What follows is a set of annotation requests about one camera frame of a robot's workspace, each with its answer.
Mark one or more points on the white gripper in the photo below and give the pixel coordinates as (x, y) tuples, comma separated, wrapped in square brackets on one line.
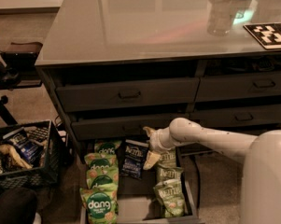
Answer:
[(156, 141)]

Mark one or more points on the blue Kettle chip bag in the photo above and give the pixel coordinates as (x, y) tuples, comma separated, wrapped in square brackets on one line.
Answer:
[(135, 154)]

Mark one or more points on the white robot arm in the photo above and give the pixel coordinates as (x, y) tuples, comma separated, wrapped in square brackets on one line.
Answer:
[(260, 156)]

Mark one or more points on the green kettle bag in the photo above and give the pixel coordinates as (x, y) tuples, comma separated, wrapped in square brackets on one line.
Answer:
[(170, 196), (165, 173), (168, 159)]

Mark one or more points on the green Dang bag back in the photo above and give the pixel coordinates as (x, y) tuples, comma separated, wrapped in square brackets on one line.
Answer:
[(108, 146)]

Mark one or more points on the green dang bag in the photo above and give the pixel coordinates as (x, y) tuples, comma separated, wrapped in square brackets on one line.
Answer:
[(101, 176), (100, 160), (108, 146), (100, 204)]

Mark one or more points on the green Kettle bag front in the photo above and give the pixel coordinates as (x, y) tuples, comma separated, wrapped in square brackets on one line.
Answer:
[(170, 196)]

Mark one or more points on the middle left drawer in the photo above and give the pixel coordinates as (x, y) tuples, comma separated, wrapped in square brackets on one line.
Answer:
[(120, 126)]

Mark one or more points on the open bottom left drawer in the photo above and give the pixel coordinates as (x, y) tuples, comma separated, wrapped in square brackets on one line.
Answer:
[(136, 199)]

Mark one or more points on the green Dang bag front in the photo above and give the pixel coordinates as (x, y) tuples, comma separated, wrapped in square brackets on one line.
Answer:
[(100, 204)]

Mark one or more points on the top left drawer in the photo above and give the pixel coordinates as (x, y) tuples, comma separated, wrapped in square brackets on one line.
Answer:
[(127, 94)]

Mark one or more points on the grey drawer cabinet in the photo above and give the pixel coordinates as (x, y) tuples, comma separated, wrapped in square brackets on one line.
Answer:
[(103, 41)]

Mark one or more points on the top right drawer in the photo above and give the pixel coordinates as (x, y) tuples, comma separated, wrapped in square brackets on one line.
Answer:
[(218, 88)]

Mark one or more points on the middle right drawer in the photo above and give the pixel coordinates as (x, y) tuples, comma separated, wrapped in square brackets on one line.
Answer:
[(238, 116)]

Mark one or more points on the blue chip bag in crate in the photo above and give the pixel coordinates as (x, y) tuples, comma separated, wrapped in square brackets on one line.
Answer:
[(29, 150)]

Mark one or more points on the yellow snack bag in crate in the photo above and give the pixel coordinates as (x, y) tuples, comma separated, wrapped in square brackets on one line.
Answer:
[(15, 156)]

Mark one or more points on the black plastic crate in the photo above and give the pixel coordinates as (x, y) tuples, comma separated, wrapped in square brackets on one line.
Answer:
[(45, 171)]

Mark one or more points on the dark object bottom left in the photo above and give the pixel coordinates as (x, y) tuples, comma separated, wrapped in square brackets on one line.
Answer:
[(18, 206)]

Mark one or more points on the black stool with clamp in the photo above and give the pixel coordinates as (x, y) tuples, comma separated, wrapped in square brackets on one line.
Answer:
[(17, 66)]

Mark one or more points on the black white fiducial marker board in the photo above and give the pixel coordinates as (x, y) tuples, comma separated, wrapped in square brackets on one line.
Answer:
[(267, 34)]

